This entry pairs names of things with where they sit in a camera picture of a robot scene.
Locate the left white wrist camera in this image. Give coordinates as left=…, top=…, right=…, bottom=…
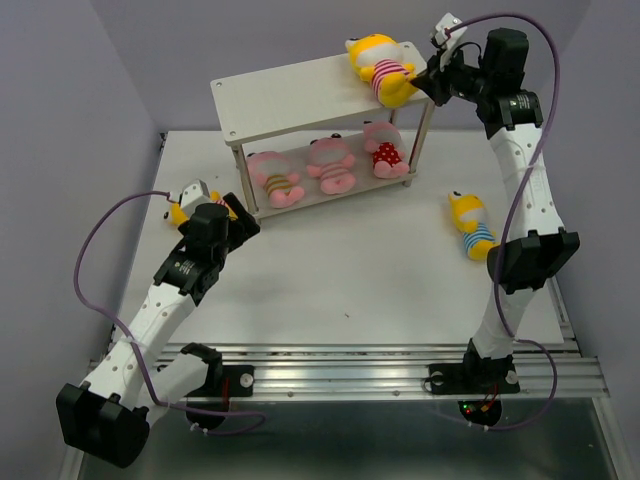
left=168, top=179, right=213, bottom=217

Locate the pink plush pink-striped shirt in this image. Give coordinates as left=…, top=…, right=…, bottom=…
left=306, top=133, right=356, bottom=195

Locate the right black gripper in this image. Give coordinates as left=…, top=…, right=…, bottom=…
left=411, top=41, right=494, bottom=106

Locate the pink plush red polka-dot dress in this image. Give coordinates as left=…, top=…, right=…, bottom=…
left=363, top=121, right=410, bottom=179

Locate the white two-tier shelf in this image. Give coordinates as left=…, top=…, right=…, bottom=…
left=210, top=41, right=447, bottom=230

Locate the yellow plush pink-striped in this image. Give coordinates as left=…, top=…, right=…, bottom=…
left=163, top=191, right=237, bottom=227
left=345, top=33, right=417, bottom=109

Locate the pink plush orange-striped shirt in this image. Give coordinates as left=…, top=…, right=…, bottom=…
left=247, top=151, right=305, bottom=209

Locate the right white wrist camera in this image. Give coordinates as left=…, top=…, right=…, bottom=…
left=430, top=13, right=467, bottom=66

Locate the yellow plush blue-striped shirt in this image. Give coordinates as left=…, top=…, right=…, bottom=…
left=448, top=191, right=499, bottom=262

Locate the aluminium mounting rail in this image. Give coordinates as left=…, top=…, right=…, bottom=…
left=79, top=342, right=612, bottom=404

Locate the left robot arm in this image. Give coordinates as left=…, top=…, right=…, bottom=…
left=56, top=193, right=260, bottom=468

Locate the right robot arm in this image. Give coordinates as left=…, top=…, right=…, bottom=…
left=413, top=24, right=580, bottom=395

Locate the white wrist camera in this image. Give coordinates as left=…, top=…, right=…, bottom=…
left=168, top=179, right=213, bottom=217
left=430, top=13, right=467, bottom=66

